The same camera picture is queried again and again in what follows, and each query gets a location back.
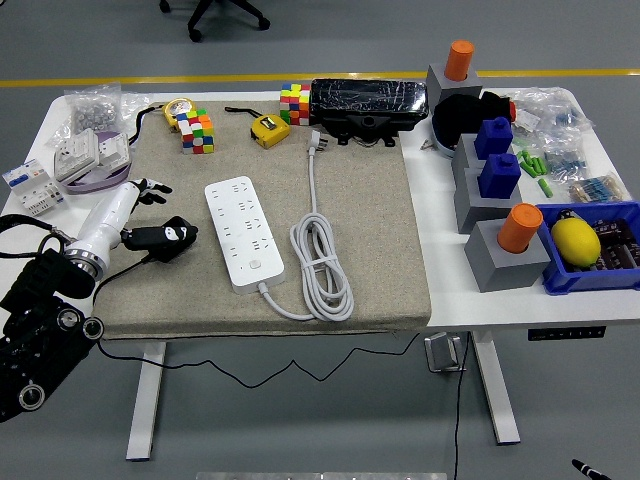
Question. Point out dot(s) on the multicolour puzzle cube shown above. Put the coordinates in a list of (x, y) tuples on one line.
[(295, 105), (197, 132)]

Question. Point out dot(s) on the black wrapped box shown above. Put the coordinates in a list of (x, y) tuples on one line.
[(367, 97)]

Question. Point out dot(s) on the round yellow tape measure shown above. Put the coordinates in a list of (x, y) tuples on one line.
[(178, 107)]

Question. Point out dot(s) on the blue block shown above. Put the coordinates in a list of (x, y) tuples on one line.
[(494, 139), (499, 177)]

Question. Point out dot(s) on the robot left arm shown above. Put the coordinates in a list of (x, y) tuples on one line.
[(30, 310)]

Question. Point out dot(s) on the green plastic anchor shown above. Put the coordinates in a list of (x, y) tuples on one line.
[(523, 156), (535, 166), (545, 188), (543, 167), (526, 167)]

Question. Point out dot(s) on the orange cylinder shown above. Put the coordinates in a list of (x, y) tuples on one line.
[(459, 60), (519, 227)]

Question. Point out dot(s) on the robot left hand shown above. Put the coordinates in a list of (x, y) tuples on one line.
[(107, 220)]

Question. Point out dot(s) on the small bag of blue resistors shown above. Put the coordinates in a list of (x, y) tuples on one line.
[(565, 160)]

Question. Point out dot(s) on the clear plastic bag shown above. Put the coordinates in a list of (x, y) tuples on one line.
[(135, 105)]

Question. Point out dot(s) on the silver metal bracket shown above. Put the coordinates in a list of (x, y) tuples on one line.
[(442, 352)]

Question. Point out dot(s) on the black table control panel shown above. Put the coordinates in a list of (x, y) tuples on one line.
[(565, 333)]

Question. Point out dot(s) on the black plug adapter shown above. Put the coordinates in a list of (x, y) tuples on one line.
[(167, 254)]

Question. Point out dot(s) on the grey-brown mat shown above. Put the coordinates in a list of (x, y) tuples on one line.
[(360, 225)]

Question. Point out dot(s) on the dark electronic parts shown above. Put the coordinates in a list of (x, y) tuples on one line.
[(620, 245)]

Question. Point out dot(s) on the white socket panel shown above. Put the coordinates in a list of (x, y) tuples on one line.
[(75, 155), (114, 150)]

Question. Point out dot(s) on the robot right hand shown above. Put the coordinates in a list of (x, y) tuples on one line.
[(587, 470)]

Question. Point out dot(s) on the purple tape roll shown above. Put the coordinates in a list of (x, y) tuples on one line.
[(95, 184)]

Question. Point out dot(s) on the white circuit breaker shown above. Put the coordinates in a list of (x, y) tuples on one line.
[(30, 187)]

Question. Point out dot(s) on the black office chair base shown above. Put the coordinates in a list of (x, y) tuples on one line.
[(225, 12)]

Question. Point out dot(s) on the white power strip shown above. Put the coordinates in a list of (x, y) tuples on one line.
[(240, 225)]

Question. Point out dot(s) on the large bag of blue parts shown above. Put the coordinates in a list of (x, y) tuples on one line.
[(555, 112)]

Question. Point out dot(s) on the white round base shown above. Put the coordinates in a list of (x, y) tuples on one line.
[(444, 149)]

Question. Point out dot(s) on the yellow lemon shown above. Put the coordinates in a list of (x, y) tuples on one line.
[(575, 242)]

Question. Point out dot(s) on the bag of grey screws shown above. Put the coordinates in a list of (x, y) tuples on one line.
[(92, 112)]

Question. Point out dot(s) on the small metal screws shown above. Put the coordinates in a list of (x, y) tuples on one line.
[(426, 145)]

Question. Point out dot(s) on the grey square block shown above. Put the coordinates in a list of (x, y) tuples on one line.
[(440, 85), (500, 270), (472, 210), (462, 155)]

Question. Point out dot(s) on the blue plastic bin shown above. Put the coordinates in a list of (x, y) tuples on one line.
[(575, 282)]

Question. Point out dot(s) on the white table leg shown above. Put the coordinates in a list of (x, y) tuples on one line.
[(495, 390), (145, 400)]

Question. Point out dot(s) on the square yellow tape measure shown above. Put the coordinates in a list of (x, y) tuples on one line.
[(270, 131)]

